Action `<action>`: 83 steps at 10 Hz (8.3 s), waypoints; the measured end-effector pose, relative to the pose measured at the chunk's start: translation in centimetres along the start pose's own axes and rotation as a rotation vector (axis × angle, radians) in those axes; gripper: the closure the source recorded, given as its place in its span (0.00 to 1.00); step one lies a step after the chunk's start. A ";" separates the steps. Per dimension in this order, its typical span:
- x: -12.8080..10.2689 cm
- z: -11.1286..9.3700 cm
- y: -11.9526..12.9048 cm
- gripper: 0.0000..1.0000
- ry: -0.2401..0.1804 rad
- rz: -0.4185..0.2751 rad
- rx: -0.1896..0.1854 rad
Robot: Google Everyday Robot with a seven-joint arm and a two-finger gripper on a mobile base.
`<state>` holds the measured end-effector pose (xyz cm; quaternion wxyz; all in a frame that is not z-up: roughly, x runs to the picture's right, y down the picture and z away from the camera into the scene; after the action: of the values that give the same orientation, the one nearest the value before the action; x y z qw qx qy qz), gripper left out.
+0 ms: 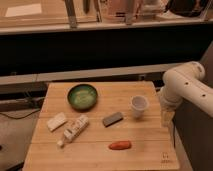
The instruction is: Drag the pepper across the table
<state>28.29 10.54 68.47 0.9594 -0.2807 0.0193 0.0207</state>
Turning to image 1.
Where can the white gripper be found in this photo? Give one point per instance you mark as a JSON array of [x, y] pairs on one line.
[[169, 101]]

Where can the red pepper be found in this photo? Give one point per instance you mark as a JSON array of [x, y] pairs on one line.
[[120, 145]]

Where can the white paper cup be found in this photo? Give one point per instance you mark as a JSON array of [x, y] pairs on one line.
[[138, 105]]

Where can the white tube with cap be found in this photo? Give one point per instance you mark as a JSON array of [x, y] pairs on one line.
[[73, 130]]

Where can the green bowl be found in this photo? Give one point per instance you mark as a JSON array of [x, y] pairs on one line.
[[82, 97]]

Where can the grey rectangular block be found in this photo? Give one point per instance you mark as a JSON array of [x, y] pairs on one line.
[[112, 119]]

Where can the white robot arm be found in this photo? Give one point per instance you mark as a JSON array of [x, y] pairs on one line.
[[184, 82]]

